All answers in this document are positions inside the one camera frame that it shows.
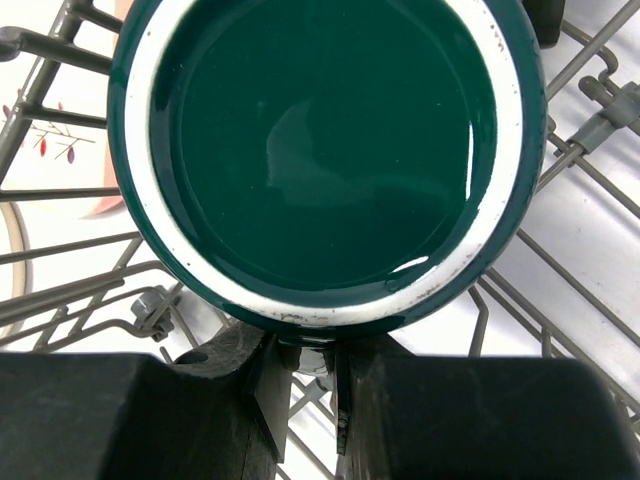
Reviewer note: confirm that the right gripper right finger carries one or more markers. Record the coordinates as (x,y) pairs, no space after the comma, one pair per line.
(406,416)

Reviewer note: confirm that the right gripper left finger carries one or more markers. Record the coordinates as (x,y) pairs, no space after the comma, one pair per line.
(220,412)

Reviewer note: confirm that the dark green mug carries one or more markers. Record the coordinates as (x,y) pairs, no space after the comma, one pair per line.
(327,170)

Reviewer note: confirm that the pink cream plate near edge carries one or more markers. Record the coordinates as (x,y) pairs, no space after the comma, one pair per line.
(16,275)

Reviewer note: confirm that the pink and cream plate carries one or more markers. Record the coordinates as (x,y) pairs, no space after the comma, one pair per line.
(55,154)

